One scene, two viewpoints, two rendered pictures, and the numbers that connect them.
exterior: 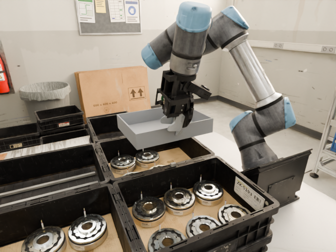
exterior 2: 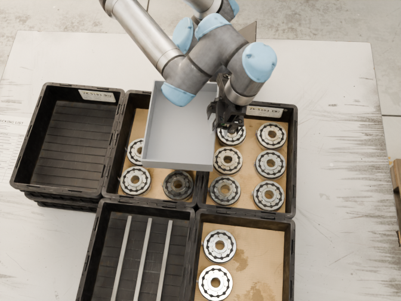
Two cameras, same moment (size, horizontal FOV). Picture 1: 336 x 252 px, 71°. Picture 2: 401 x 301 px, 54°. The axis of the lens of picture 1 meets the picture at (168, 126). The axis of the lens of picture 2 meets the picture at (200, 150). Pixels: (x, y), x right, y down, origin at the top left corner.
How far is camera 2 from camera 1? 0.92 m
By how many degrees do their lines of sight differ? 55
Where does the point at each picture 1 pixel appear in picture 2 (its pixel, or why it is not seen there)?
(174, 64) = (246, 101)
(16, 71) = not seen: outside the picture
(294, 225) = (270, 90)
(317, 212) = not seen: hidden behind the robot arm
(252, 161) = (223, 70)
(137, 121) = (148, 142)
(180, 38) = (256, 87)
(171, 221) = (241, 180)
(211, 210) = (248, 144)
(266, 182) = not seen: hidden behind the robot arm
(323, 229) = (285, 76)
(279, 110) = (227, 9)
